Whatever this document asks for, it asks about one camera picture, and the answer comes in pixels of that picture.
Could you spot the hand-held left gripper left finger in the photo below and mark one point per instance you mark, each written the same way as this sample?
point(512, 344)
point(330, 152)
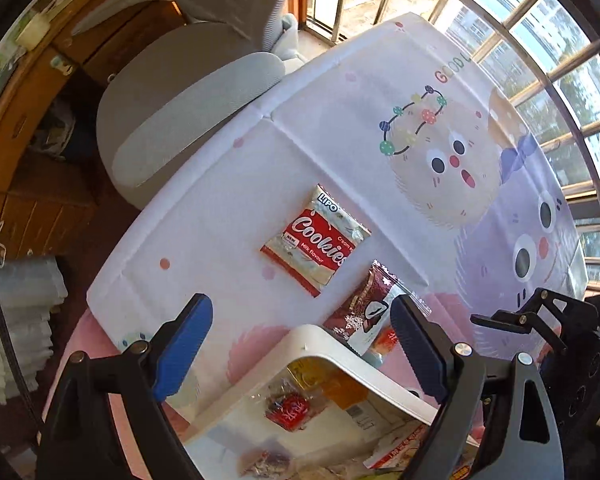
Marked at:
point(182, 350)

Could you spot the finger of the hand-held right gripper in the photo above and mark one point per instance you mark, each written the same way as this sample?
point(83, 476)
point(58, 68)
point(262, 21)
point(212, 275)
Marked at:
point(575, 312)
point(510, 321)

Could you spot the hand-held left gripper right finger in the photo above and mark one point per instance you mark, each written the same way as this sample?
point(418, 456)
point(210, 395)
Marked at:
point(415, 350)

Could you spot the small orange packet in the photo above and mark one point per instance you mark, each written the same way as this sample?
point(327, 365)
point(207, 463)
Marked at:
point(387, 342)

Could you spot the dark brown patterned packet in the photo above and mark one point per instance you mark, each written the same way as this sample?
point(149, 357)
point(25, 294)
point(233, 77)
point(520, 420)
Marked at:
point(360, 310)

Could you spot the white barcode packet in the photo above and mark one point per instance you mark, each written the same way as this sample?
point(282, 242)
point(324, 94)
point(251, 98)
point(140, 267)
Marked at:
point(365, 416)

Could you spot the yellow snack packet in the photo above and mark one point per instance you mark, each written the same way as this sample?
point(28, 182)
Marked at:
point(330, 385)

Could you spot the white plastic tray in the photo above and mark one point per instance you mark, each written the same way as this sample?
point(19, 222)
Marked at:
point(320, 340)

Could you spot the large red white packet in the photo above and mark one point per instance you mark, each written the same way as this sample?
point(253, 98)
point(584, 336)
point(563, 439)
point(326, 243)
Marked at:
point(397, 445)

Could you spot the red square candy packet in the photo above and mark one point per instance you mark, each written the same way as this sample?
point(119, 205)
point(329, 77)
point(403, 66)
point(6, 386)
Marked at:
point(287, 412)

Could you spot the clear nut packet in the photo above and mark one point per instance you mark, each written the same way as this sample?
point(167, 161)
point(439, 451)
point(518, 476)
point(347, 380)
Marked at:
point(265, 464)

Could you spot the red white cookie packet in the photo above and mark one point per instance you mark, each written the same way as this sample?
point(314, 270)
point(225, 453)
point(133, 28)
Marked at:
point(315, 240)

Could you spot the white lace cover cloth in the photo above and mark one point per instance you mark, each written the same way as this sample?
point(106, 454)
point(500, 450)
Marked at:
point(20, 310)

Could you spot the wooden desk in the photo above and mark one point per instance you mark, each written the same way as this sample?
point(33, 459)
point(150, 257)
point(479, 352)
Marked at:
point(40, 210)

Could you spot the cartoon printed tablecloth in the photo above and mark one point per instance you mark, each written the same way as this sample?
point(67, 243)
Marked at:
point(330, 135)

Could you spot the grey office chair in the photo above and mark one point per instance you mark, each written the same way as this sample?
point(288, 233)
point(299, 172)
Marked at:
point(180, 100)

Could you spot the window with metal grille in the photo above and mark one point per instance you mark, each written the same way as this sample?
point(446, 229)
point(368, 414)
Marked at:
point(555, 60)

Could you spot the plastic bag under desk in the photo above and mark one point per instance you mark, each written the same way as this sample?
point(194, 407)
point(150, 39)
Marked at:
point(55, 130)

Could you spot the green printed paper strip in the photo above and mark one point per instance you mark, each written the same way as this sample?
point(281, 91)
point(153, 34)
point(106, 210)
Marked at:
point(0, 70)

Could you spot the cream cup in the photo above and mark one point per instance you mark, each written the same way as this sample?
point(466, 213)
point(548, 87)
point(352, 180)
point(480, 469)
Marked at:
point(30, 32)

